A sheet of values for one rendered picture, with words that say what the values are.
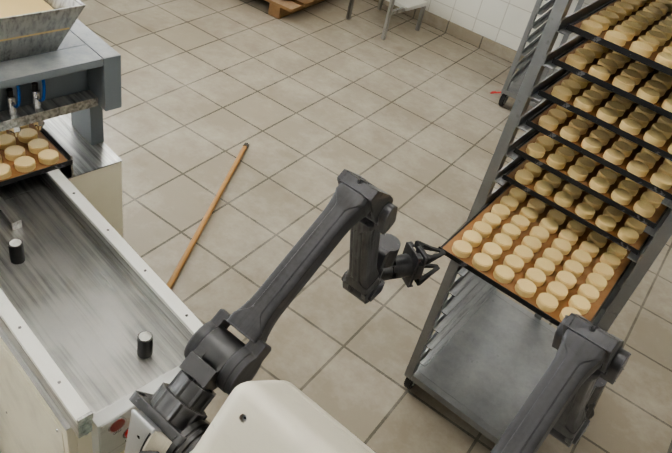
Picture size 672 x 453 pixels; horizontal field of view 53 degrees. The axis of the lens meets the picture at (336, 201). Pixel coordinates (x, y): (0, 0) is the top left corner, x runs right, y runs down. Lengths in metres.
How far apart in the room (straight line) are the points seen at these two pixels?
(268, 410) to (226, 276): 2.00
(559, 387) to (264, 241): 2.16
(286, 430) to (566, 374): 0.41
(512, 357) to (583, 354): 1.66
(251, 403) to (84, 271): 0.89
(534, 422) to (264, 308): 0.44
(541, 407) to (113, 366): 0.89
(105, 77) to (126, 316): 0.63
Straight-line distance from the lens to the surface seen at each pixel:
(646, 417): 3.03
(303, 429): 0.88
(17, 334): 1.52
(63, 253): 1.75
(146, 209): 3.15
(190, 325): 1.50
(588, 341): 1.06
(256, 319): 1.09
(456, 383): 2.53
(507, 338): 2.76
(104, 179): 2.04
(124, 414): 1.46
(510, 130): 1.82
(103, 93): 1.89
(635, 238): 1.89
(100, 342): 1.56
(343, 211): 1.13
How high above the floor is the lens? 2.05
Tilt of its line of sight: 38 degrees down
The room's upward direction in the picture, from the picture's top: 13 degrees clockwise
